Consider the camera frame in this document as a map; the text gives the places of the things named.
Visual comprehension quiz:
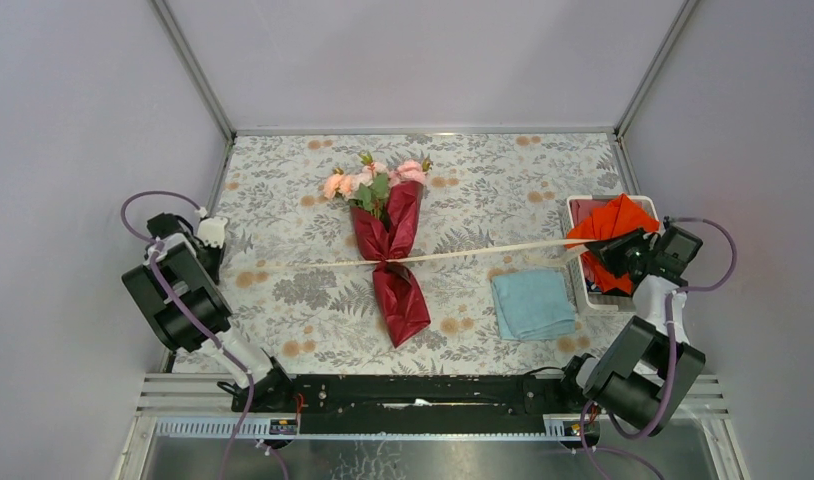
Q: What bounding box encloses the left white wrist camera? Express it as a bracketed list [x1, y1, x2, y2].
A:
[195, 207, 229, 249]

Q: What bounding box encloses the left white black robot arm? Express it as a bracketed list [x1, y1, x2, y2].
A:
[122, 213, 295, 412]

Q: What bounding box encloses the aluminium front rail frame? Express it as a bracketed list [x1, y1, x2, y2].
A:
[136, 372, 730, 442]

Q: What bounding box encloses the dark red wrapping paper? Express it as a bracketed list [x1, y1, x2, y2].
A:
[350, 181, 431, 348]

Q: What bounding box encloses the pink fake flower bunch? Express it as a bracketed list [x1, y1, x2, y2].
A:
[321, 152, 433, 220]

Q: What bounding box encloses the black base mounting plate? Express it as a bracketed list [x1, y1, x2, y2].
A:
[248, 369, 586, 435]

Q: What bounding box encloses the white plastic basket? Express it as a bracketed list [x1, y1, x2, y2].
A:
[562, 194, 660, 313]

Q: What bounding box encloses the light blue folded cloth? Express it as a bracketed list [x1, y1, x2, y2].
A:
[491, 269, 576, 341]

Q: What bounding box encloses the orange cloth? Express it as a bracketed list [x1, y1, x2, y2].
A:
[567, 194, 660, 295]

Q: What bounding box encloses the floral patterned table mat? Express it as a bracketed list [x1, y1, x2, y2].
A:
[217, 133, 627, 375]

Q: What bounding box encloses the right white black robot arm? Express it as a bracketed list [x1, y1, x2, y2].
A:
[556, 225, 706, 439]

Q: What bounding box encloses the cream ribbon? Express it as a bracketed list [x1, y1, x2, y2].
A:
[253, 239, 595, 271]

